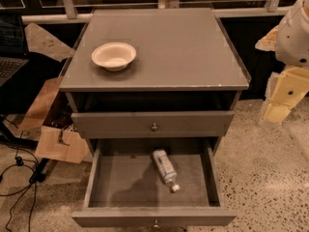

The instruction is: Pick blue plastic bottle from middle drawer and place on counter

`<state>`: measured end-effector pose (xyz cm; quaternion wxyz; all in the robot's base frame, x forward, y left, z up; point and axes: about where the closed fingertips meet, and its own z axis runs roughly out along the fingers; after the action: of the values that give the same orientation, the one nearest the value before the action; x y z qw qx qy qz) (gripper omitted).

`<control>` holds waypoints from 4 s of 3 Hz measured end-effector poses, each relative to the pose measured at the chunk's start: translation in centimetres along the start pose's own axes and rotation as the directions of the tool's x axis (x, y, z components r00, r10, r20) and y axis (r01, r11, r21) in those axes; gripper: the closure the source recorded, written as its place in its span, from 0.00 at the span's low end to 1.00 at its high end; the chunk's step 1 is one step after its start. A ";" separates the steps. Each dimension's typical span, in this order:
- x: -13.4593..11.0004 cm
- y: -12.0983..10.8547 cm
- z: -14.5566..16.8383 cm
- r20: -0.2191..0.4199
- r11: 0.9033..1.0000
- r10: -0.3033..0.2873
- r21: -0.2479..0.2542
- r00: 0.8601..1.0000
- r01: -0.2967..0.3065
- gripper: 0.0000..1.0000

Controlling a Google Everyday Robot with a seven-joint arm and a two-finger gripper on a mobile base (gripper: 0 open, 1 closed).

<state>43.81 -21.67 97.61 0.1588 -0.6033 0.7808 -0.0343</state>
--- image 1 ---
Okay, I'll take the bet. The brass drawer knob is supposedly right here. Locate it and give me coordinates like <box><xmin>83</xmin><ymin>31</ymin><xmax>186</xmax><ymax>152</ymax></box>
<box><xmin>153</xmin><ymin>220</ymin><xmax>159</xmax><ymax>229</ymax></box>
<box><xmin>151</xmin><ymin>123</ymin><xmax>159</xmax><ymax>131</ymax></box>

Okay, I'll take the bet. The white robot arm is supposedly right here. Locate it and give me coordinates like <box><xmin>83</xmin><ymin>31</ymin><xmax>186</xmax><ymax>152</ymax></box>
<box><xmin>255</xmin><ymin>0</ymin><xmax>309</xmax><ymax>126</ymax></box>

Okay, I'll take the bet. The brown cardboard box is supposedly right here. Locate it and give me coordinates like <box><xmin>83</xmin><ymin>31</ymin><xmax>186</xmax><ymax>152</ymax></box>
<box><xmin>19</xmin><ymin>22</ymin><xmax>93</xmax><ymax>163</ymax></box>

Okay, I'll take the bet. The white metal railing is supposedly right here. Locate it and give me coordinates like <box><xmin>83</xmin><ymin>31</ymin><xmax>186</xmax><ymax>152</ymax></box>
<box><xmin>20</xmin><ymin>0</ymin><xmax>309</xmax><ymax>25</ymax></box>

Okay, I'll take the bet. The black laptop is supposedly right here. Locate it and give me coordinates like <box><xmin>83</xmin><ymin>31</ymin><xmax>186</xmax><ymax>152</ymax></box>
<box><xmin>0</xmin><ymin>11</ymin><xmax>29</xmax><ymax>86</ymax></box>

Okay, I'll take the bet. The brass middle drawer knob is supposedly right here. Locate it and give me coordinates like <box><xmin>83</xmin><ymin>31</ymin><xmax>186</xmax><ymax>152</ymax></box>
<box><xmin>153</xmin><ymin>220</ymin><xmax>159</xmax><ymax>229</ymax></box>

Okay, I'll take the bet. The grey wooden drawer cabinet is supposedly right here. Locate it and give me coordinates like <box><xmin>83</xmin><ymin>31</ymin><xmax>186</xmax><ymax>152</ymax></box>
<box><xmin>58</xmin><ymin>7</ymin><xmax>252</xmax><ymax>232</ymax></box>

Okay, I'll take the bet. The blue labelled plastic bottle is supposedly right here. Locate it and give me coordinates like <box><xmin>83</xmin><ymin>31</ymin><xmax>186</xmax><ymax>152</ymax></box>
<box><xmin>153</xmin><ymin>149</ymin><xmax>181</xmax><ymax>193</ymax></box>

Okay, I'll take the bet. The open grey middle drawer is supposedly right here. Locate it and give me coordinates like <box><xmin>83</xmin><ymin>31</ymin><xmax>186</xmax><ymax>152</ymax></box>
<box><xmin>72</xmin><ymin>138</ymin><xmax>236</xmax><ymax>227</ymax></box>

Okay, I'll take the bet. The white paper bowl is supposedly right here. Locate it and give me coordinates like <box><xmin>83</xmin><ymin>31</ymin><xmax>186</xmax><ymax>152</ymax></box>
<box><xmin>92</xmin><ymin>43</ymin><xmax>137</xmax><ymax>72</ymax></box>

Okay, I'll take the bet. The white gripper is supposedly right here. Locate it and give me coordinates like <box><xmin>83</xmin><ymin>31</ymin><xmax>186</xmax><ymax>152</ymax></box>
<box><xmin>255</xmin><ymin>26</ymin><xmax>309</xmax><ymax>124</ymax></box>

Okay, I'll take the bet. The brass upper drawer knob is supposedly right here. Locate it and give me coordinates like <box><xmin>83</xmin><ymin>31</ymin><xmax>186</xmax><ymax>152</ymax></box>
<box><xmin>151</xmin><ymin>123</ymin><xmax>159</xmax><ymax>131</ymax></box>

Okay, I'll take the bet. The black floor cable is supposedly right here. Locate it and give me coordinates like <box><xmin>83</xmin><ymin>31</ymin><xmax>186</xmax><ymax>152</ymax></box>
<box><xmin>0</xmin><ymin>116</ymin><xmax>42</xmax><ymax>232</ymax></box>

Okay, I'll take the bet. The closed grey upper drawer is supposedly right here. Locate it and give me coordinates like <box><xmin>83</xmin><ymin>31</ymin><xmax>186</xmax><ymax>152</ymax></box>
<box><xmin>71</xmin><ymin>111</ymin><xmax>234</xmax><ymax>139</ymax></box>

